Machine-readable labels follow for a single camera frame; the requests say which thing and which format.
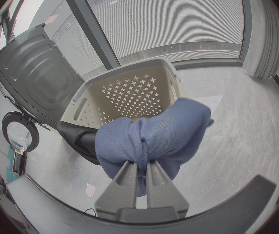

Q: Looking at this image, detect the window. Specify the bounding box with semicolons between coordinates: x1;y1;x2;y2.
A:
0;0;252;81

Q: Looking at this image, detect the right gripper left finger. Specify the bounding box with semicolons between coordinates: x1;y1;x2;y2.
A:
95;160;139;219

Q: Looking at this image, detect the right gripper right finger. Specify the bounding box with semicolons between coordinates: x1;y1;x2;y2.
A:
146;160;189;219

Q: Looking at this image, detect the blue garment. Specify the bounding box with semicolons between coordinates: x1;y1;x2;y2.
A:
95;98;214;197

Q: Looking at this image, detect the grey washing machine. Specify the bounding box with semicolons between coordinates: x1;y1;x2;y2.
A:
0;22;84;131

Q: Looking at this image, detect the washing machine door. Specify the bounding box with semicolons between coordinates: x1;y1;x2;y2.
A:
2;111;40;153

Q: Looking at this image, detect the black garment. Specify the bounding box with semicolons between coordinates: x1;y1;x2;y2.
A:
57;121;101;166

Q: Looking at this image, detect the cream laundry basket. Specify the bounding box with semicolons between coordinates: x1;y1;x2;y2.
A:
60;59;185;131

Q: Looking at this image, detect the white curtain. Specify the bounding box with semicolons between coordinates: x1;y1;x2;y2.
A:
242;0;279;80

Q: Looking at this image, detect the pink paper sheet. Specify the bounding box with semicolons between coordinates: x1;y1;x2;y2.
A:
85;183;95;198

